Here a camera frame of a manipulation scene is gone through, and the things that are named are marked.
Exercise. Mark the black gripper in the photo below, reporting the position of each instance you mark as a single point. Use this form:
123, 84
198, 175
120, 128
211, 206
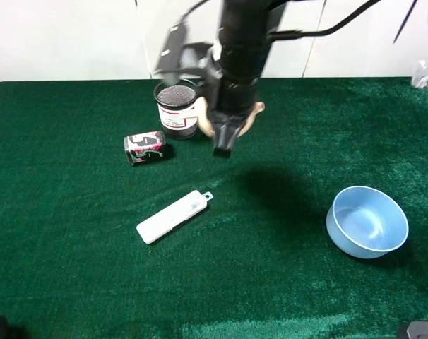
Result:
230, 88

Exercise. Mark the cream ceramic teapot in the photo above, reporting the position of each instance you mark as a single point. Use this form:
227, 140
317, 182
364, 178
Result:
206, 126

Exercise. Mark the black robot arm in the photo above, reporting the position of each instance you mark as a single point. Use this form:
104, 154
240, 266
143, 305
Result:
244, 27

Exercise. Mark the black mesh pen cup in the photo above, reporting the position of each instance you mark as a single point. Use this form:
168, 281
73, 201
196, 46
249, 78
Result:
177, 108

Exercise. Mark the small patterned black box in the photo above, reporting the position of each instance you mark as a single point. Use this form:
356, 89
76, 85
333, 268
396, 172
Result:
145, 147

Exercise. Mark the white plastic flat case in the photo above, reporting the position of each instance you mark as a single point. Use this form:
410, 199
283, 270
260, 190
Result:
159, 224

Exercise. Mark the green velvet table cloth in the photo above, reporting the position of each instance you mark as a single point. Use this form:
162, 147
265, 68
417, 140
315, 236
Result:
257, 262

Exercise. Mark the light blue bowl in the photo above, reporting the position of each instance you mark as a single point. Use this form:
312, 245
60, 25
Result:
366, 223

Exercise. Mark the clear plastic bag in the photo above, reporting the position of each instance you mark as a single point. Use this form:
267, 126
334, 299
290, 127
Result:
420, 78

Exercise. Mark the grey device bottom right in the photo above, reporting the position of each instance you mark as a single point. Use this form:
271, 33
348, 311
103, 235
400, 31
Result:
413, 330

